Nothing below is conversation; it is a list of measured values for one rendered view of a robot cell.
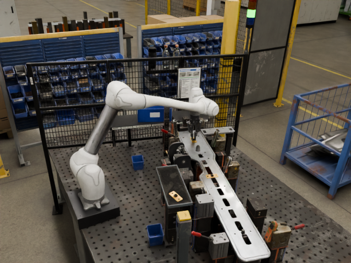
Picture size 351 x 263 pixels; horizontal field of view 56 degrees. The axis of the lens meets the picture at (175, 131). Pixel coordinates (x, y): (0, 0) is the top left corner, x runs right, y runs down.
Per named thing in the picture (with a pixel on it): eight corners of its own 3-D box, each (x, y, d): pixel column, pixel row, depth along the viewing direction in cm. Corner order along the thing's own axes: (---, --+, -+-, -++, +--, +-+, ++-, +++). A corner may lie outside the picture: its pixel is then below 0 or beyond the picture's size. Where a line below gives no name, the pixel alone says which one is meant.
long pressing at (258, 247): (278, 255, 171) (278, 254, 170) (237, 263, 166) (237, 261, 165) (199, 130, 288) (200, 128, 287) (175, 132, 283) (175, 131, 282)
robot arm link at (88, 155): (72, 182, 229) (62, 165, 245) (92, 184, 241) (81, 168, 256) (120, 84, 214) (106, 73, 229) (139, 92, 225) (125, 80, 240)
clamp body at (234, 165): (237, 203, 249) (243, 165, 232) (222, 205, 246) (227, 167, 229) (233, 195, 256) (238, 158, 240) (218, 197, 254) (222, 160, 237)
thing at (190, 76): (199, 97, 311) (201, 66, 296) (176, 99, 306) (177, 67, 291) (199, 97, 312) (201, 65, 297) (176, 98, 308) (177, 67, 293)
